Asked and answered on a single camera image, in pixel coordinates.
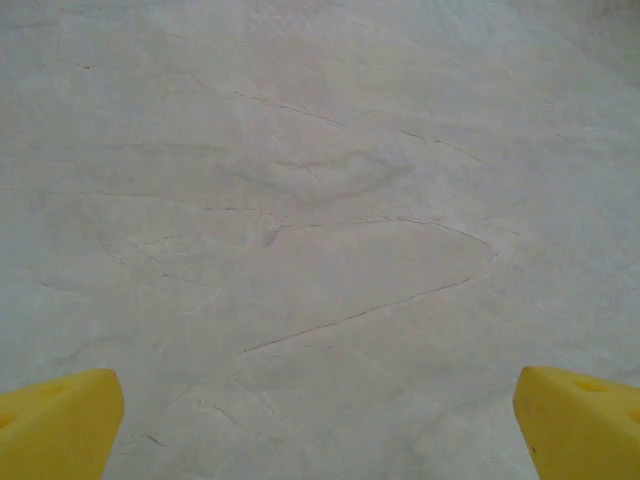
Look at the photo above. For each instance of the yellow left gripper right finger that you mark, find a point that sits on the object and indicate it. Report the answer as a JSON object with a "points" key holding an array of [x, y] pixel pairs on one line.
{"points": [[585, 435]]}

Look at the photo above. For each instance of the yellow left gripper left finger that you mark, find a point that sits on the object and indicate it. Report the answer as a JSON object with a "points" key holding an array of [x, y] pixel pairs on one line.
{"points": [[60, 430]]}

